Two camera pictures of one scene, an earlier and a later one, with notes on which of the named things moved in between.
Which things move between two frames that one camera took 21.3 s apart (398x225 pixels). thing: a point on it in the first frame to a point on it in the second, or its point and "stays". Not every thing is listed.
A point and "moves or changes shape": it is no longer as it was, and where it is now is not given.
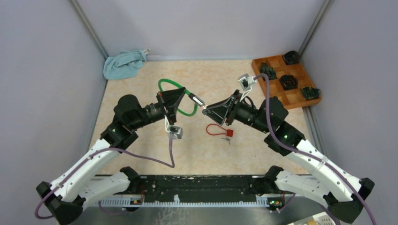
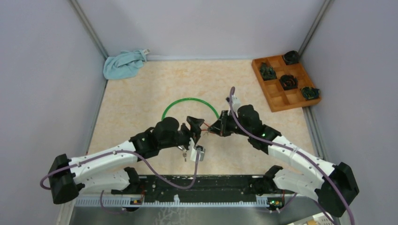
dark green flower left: (269, 71) stays
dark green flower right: (309, 93) stays
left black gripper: (169, 99) to (195, 123)
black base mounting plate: (197, 188) stays
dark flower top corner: (291, 57) stays
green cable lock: (194, 99) moves or changes shape
